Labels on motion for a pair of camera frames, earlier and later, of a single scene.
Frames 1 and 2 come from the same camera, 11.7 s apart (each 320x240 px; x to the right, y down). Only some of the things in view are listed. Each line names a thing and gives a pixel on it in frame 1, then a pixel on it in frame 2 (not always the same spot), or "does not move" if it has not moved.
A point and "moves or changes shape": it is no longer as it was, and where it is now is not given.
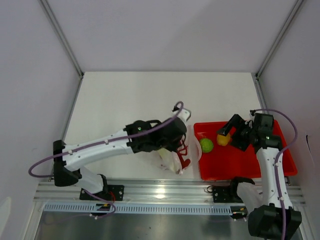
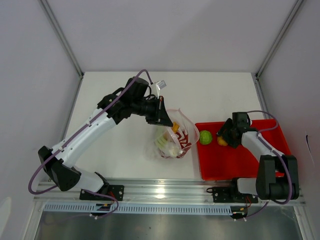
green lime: x=207 y=145 -> x=205 y=137
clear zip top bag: x=180 y=161 moves or changes shape
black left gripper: x=175 y=147 -> x=160 y=116
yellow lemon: x=222 y=140 does not move
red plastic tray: x=231 y=162 does not move
